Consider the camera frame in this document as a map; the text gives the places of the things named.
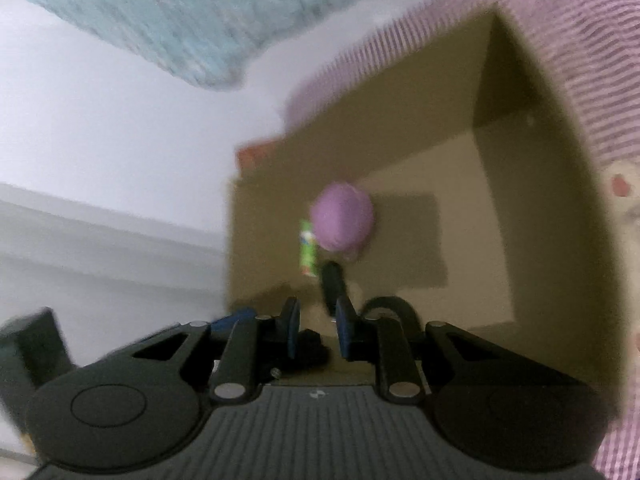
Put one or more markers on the black lipstick tube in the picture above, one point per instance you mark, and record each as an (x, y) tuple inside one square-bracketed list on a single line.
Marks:
[(332, 285)]

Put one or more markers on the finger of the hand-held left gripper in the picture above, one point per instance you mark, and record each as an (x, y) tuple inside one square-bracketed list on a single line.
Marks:
[(235, 317)]

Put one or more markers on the teal floral blanket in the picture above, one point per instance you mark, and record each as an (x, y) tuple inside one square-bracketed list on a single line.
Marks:
[(175, 20)]

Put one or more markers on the black oval case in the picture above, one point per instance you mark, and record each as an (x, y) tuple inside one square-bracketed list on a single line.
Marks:
[(312, 347)]

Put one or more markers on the green lip balm tube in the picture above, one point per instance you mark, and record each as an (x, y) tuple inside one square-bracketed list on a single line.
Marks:
[(306, 255)]

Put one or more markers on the brown cardboard box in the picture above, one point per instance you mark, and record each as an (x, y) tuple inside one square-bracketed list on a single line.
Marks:
[(500, 260)]

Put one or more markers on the purple plastic lid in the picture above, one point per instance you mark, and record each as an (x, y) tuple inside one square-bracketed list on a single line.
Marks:
[(340, 220)]

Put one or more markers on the red gift bag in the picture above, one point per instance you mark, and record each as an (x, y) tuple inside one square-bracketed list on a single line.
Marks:
[(255, 157)]

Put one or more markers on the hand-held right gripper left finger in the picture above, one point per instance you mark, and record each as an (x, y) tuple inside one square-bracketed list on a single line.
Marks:
[(292, 327)]

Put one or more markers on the purple checked tablecloth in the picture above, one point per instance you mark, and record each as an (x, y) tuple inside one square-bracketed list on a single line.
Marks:
[(575, 35)]

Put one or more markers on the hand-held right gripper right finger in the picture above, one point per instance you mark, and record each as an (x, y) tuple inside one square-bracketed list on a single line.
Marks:
[(346, 330)]

